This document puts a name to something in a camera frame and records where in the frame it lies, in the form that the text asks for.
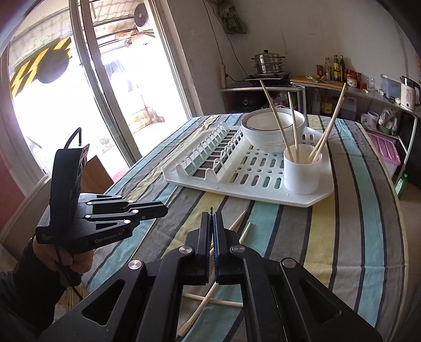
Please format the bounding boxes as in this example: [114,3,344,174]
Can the light wooden chopstick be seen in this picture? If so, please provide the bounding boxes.
[259,80,294,162]
[287,91,300,162]
[308,82,348,163]

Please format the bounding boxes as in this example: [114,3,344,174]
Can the steel steamer pot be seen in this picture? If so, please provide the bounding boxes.
[252,50,286,75]

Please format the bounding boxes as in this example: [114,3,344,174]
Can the sliding glass door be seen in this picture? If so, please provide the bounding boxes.
[0,0,206,214]

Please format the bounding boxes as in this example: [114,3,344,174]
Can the striped tablecloth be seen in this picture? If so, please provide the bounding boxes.
[81,113,407,342]

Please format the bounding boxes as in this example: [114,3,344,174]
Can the outdoor air conditioner unit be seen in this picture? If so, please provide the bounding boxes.
[132,0,156,33]

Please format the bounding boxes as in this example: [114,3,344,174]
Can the white utensil cup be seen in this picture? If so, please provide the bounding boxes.
[283,145,323,195]

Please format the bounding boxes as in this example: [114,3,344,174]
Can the white ceramic bowl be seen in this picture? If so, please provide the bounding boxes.
[241,109,306,139]
[245,130,305,154]

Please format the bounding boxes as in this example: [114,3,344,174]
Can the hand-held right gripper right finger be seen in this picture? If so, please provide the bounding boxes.
[213,213,384,342]

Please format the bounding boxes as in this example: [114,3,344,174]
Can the brown wooden chair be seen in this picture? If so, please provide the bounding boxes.
[81,154,116,194]

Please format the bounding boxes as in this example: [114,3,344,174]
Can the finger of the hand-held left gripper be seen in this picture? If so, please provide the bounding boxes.
[84,209,168,236]
[86,195,168,213]

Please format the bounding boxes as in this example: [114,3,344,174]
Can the black yellow window sticker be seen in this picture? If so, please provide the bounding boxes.
[10,36,73,97]

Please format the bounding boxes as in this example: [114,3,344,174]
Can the person's left hand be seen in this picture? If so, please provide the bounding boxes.
[31,235,95,275]

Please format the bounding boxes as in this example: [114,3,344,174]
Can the shelf plastic bags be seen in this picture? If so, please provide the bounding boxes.
[360,108,401,135]

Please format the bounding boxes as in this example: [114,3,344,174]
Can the black cooktop stove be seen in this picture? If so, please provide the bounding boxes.
[245,71,292,83]

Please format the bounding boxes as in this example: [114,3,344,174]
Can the steel kitchen shelf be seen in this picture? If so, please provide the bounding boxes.
[220,79,305,116]

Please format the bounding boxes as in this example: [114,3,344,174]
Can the pink lid storage box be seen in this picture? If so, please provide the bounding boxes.
[366,132,402,175]

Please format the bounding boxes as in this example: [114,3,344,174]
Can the dark soy sauce bottle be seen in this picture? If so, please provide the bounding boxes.
[320,92,333,115]

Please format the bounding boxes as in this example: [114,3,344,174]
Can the black wall power cable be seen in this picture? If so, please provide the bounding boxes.
[202,0,250,83]

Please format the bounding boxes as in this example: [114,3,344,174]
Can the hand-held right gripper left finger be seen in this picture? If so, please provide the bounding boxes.
[38,212,215,342]

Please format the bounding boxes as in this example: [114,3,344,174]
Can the wooden cutting board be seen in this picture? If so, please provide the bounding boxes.
[291,75,346,87]

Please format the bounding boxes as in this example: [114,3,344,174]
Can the green plastic bottle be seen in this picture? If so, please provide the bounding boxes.
[396,173,409,198]

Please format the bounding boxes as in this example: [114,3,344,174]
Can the group of wooden chopsticks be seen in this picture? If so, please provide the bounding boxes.
[177,210,251,336]

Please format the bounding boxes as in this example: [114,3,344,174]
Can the white electric kettle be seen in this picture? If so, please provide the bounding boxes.
[399,76,421,111]

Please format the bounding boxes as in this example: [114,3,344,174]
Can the steel kitchen counter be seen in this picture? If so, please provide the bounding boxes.
[299,81,421,186]

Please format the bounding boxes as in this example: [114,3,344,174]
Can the translucent plastic jug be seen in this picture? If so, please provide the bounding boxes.
[339,96,359,121]

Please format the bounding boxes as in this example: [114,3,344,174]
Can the white plastic dish rack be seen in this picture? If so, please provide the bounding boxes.
[162,120,335,208]

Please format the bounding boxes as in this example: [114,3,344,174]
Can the person's left forearm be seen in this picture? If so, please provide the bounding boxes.
[0,242,83,342]

